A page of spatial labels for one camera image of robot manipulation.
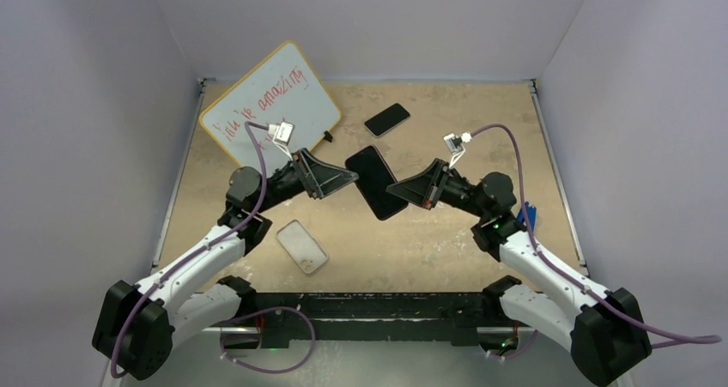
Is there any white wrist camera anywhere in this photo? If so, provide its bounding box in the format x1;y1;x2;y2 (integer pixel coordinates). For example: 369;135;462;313
443;132;472;157
268;121;294;147

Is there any white board yellow frame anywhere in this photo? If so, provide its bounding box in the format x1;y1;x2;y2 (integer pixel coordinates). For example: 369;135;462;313
199;40;342;173

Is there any white phone case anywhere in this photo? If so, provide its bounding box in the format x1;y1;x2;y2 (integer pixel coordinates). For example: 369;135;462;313
276;220;329;275

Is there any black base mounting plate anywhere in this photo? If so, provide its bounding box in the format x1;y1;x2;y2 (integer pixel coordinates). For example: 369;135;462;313
210;292;532;349

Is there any aluminium frame rail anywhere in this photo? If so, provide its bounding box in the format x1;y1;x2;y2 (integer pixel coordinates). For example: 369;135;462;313
118;292;620;335

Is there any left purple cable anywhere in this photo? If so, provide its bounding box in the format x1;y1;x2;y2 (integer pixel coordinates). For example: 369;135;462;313
109;121;318;380

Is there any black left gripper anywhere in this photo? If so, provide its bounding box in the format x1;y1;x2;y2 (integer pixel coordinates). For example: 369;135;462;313
255;148;357;215

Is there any purple cable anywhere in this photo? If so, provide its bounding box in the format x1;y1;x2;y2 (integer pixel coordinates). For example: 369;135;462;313
463;124;723;361
109;121;318;380

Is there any blue marker pen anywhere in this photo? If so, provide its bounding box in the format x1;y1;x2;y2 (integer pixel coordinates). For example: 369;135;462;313
516;201;537;230

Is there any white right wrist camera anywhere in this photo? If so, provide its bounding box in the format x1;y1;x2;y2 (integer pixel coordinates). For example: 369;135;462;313
443;132;472;157

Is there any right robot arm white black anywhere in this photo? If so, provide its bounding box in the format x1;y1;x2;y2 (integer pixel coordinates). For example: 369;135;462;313
386;159;652;386

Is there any black phone case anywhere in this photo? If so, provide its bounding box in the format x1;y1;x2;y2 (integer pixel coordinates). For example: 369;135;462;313
344;145;409;221

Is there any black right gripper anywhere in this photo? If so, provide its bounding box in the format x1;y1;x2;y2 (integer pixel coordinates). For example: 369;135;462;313
386;160;488;219

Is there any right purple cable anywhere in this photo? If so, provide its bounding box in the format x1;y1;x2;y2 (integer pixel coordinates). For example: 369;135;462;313
463;124;723;361

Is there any black phone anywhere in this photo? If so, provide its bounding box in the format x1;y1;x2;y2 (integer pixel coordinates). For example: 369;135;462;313
364;103;411;138

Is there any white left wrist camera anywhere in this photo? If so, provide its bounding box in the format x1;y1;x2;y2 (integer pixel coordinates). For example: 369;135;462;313
268;121;294;147

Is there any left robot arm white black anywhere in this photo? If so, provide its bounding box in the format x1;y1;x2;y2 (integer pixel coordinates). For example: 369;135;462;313
92;148;359;380

